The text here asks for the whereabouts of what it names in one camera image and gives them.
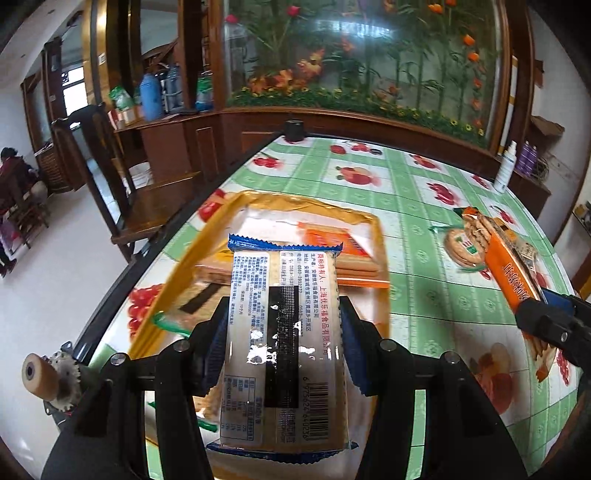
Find wicker basket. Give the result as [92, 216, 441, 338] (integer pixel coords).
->
[35, 140, 70, 193]

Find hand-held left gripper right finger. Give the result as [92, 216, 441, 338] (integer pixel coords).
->
[339, 296, 528, 480]

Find green print cracker packet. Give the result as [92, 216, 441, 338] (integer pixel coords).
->
[193, 387, 223, 433]

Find wooden knob with gear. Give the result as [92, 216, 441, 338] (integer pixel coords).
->
[21, 341, 87, 417]

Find white plastic bucket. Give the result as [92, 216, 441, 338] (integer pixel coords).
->
[128, 161, 154, 188]

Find clear packet of dark cakes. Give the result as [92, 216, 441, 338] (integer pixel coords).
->
[505, 230, 542, 287]

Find wooden cabinet with flower display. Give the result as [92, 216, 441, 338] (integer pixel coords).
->
[177, 0, 537, 154]

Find orange striped biscuit packet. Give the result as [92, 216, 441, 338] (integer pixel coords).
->
[297, 221, 391, 290]

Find yellow plastic tray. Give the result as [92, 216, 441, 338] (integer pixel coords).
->
[126, 189, 394, 480]

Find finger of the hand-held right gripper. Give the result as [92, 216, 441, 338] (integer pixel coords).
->
[515, 298, 581, 354]
[539, 287, 576, 320]

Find white spray bottle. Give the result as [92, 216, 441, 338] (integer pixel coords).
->
[492, 140, 519, 194]

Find orange packet dark label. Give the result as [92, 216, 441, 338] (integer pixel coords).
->
[482, 219, 562, 387]

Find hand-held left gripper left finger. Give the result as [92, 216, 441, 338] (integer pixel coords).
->
[41, 296, 232, 480]

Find clear water bottle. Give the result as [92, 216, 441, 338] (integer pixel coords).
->
[161, 64, 186, 116]

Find brown cardboard piece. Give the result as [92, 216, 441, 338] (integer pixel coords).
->
[530, 114, 565, 137]

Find dark wooden chair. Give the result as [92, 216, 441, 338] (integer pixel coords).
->
[50, 103, 202, 262]

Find round biscuit packet green ends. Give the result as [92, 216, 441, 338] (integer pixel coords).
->
[431, 223, 491, 274]

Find blue plastic bottle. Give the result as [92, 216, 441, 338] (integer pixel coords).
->
[139, 72, 164, 122]

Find green white bag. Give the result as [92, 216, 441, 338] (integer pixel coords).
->
[108, 85, 140, 123]

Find blue edged cracker packet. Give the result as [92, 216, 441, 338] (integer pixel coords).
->
[205, 233, 359, 452]

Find white roll with yellow bands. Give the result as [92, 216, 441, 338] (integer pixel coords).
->
[508, 55, 520, 107]

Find green snack bag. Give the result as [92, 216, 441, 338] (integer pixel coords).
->
[196, 69, 214, 113]

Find green edged cracker packet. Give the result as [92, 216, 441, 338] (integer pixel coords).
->
[150, 262, 232, 339]

